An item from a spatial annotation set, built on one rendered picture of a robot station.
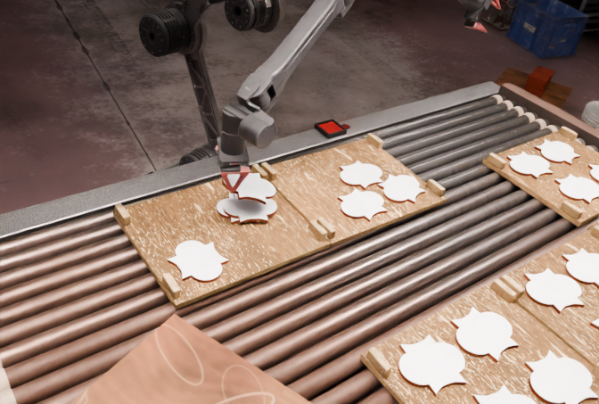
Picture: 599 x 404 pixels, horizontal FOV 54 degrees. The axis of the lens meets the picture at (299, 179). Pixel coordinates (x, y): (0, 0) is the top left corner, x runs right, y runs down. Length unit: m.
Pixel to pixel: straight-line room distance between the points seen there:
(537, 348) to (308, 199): 0.66
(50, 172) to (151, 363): 2.33
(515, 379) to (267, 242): 0.61
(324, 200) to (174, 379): 0.73
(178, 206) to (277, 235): 0.26
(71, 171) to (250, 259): 2.03
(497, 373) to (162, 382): 0.66
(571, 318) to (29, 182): 2.57
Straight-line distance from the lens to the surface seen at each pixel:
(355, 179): 1.67
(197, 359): 1.07
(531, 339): 1.41
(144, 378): 1.05
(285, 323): 1.29
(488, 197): 1.82
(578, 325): 1.50
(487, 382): 1.29
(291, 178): 1.65
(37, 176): 3.30
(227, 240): 1.43
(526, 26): 5.79
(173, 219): 1.49
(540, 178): 1.95
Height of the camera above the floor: 1.89
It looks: 35 degrees down
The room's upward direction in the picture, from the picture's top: 8 degrees clockwise
